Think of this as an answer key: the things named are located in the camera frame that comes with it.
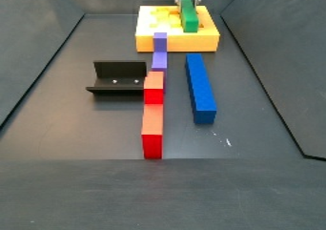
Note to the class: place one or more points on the yellow white slotted board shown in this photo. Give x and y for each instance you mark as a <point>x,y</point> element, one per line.
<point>163,19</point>

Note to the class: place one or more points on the red stepped block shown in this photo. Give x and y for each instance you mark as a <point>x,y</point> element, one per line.
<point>153,115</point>

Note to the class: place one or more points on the black angle bracket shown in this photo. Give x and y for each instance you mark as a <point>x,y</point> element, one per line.
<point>119,77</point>

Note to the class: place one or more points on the purple stepped block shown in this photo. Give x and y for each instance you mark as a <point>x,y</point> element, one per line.
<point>159,62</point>

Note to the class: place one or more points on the green bar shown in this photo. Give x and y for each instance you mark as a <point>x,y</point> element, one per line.
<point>189,16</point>

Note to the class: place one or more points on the blue flat bar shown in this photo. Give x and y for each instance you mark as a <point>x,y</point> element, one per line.
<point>202,97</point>

